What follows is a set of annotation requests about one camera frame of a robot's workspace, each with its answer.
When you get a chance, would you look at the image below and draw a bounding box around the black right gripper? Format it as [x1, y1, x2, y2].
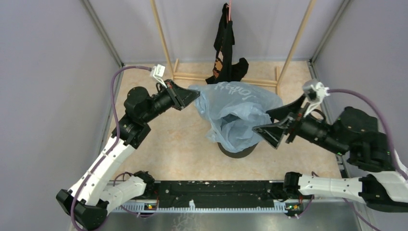
[251, 92, 347, 156]

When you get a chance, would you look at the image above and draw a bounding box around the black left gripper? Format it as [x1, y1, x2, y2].
[142, 78, 202, 123]

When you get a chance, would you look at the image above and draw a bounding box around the light blue trash bag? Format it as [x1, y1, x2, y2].
[188, 82, 283, 154]

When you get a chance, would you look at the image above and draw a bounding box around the black plastic trash bin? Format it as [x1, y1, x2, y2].
[217, 142, 258, 159]

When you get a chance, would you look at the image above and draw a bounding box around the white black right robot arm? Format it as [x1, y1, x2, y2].
[253, 95, 408, 213]

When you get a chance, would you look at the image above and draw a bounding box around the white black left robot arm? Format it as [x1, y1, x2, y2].
[56, 79, 200, 231]

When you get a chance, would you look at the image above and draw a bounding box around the wooden clothes rack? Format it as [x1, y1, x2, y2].
[150, 0, 317, 96]

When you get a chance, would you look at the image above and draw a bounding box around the black printed t-shirt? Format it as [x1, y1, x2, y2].
[205, 15, 249, 84]

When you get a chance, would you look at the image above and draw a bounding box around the pink clothes hanger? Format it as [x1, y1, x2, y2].
[222, 0, 232, 24]

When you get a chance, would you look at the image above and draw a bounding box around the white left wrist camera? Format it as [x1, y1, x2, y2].
[150, 64, 167, 88]

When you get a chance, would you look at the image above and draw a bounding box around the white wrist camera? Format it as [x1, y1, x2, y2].
[302, 79, 330, 117]
[150, 64, 167, 88]

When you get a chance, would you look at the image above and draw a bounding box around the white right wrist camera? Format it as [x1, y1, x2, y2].
[302, 79, 330, 117]

